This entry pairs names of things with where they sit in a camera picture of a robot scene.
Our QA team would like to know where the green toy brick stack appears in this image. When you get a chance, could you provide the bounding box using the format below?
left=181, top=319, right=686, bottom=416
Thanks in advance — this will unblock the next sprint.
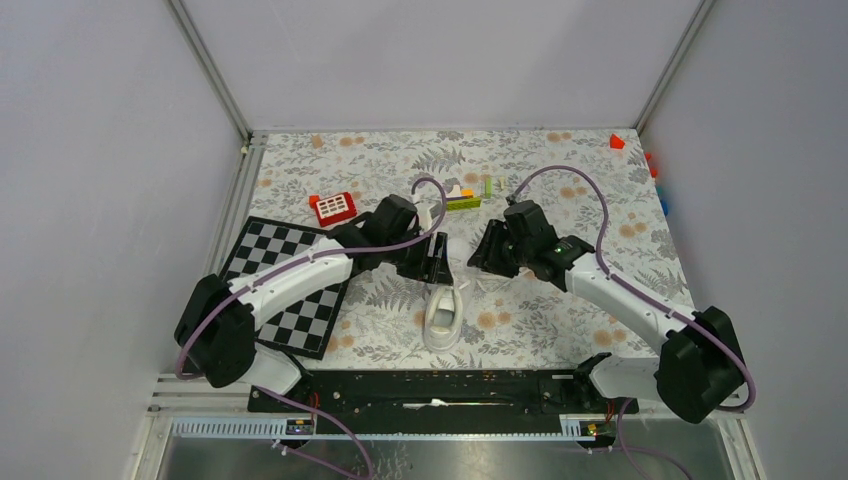
left=446, top=185, right=482, bottom=211

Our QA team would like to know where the white sneaker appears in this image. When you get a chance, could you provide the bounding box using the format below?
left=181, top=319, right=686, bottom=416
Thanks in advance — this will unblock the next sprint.
left=422, top=239, right=510, bottom=353

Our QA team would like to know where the blue toy piece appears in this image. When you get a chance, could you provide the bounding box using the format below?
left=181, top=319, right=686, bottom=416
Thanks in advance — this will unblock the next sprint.
left=656, top=186, right=670, bottom=217

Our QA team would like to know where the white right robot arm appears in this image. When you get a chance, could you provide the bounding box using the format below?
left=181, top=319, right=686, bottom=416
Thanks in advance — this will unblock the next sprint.
left=467, top=201, right=744, bottom=424

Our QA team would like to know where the black white chessboard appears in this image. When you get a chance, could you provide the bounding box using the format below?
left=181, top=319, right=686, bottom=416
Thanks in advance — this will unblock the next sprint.
left=220, top=216, right=349, bottom=360

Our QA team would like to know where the grey slotted cable duct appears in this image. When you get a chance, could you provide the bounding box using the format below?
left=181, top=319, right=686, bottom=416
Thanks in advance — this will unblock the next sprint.
left=170, top=414, right=616, bottom=442

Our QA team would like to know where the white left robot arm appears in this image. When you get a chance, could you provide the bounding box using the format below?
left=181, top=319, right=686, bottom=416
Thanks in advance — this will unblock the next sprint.
left=174, top=194, right=453, bottom=411

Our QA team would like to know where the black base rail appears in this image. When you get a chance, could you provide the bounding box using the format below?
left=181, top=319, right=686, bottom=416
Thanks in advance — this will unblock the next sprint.
left=285, top=369, right=639, bottom=427

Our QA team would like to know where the red triangular block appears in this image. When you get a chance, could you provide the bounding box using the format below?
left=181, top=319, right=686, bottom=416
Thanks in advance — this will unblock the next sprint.
left=609, top=134, right=626, bottom=150

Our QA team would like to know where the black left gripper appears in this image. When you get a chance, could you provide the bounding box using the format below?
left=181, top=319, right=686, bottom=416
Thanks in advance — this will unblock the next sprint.
left=384, top=227, right=452, bottom=285

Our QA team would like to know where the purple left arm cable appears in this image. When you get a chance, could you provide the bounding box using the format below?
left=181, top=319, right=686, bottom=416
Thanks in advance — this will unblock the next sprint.
left=174, top=176, right=449, bottom=480

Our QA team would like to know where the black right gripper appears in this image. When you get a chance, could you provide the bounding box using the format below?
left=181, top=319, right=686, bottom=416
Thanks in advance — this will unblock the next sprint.
left=467, top=219, right=533, bottom=279

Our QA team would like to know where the red white grid toy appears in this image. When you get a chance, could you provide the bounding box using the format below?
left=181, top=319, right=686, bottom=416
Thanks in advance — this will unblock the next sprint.
left=308, top=192, right=358, bottom=228

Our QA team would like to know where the floral patterned table mat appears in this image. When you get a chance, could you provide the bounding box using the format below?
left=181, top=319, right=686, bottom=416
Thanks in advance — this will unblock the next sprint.
left=249, top=129, right=692, bottom=370

